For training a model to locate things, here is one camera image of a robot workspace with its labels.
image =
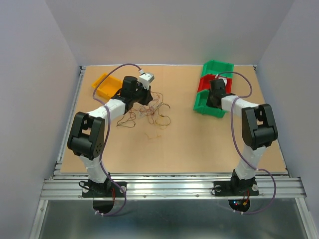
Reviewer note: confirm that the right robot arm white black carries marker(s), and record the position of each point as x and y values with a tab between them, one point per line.
258	130

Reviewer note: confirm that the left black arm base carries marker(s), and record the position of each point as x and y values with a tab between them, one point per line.
91	189

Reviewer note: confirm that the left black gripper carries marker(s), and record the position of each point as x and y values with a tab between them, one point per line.
148	96

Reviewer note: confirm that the yellow plastic bin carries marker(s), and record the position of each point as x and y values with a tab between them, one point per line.
107	87

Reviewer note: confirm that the far green plastic bin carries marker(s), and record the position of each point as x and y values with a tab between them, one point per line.
214	67

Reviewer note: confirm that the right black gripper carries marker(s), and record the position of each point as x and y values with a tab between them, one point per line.
209	102

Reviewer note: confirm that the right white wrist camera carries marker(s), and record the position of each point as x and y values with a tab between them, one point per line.
223	79

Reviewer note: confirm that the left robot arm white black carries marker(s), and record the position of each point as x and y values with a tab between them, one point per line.
90	131

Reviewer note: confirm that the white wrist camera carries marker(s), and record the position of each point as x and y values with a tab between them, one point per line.
145	79
223	79

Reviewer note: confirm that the aluminium mounting rail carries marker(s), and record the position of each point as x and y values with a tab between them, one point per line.
171	186

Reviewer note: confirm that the green plastic bin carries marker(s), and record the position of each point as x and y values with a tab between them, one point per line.
214	67
201	107

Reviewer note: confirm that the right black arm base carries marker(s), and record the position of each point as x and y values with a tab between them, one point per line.
229	189

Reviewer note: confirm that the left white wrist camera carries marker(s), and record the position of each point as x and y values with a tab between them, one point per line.
145	79

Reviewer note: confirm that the red plastic bin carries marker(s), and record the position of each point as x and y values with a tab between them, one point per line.
204	83

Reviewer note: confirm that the near green plastic bin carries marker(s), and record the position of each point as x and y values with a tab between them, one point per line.
201	107

